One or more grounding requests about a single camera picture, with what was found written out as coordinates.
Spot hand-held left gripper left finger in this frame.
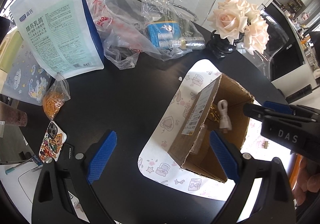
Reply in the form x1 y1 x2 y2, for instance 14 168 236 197
31 130 118 224

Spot blue bag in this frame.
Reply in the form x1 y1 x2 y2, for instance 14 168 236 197
79 0 104 63

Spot pale pink rose bouquet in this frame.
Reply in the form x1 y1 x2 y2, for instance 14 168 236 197
207 0 270 54

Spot wooden tissue box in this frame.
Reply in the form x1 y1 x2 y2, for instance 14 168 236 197
287 152 304 189

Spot bag of orange rubber bands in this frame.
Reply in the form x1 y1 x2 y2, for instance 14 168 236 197
42 72 71 121

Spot black vase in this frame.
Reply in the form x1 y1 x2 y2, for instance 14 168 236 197
209 30 235 59

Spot brown tumbler cup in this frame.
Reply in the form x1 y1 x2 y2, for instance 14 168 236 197
0 102 27 128

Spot white cartoon printed mat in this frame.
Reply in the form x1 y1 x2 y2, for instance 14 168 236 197
137 59 295 202

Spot brown cardboard box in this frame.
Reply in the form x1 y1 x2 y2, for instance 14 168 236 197
167 73 255 184

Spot blue and white box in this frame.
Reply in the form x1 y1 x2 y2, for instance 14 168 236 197
147 21 181 48

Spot dark kitchen cabinets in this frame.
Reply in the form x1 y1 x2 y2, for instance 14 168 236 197
265 4 320 82

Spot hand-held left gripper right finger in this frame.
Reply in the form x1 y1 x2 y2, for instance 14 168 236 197
209 131 297 224

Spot clear small bottle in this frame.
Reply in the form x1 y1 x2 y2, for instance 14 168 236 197
171 37 206 50

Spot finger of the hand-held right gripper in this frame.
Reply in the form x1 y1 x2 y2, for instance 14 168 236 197
243 103 313 124
264 101 316 115

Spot red print plastic bag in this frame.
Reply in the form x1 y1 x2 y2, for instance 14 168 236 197
84 0 150 70

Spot yellow star hair clip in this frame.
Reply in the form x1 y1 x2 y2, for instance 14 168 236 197
209 106 222 122

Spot black flat box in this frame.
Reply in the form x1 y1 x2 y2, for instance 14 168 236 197
56 142 83 172

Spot blue pen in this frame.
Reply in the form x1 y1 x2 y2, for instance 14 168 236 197
5 156 45 175

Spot phone with cartoon case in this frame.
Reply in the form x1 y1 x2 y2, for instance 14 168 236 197
39 121 68 164

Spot cartoon printed storage box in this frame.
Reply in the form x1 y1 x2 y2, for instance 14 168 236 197
1 31 54 107

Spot person's right hand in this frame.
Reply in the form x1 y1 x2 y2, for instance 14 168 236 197
296 157 320 206

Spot clear plastic bag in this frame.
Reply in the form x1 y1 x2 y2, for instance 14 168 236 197
140 0 207 62

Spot white and green pouch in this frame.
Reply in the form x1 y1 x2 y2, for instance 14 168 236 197
9 0 104 79

